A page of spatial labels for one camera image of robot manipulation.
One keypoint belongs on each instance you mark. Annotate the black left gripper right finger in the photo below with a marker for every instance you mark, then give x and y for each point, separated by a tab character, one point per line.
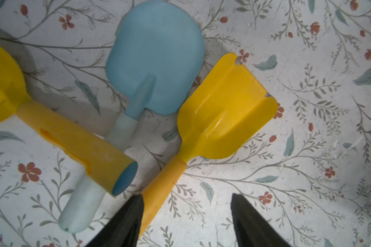
251	229

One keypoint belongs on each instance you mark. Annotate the yellow toy piece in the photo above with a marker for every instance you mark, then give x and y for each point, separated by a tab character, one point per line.
110	168

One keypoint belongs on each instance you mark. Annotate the teal toy scoop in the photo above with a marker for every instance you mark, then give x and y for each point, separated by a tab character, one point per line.
157	54

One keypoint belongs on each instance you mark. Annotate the yellow shovel orange handle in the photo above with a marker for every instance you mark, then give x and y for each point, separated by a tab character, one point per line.
220	116

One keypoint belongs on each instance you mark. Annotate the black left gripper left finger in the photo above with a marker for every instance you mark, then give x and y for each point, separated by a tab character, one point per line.
124	228

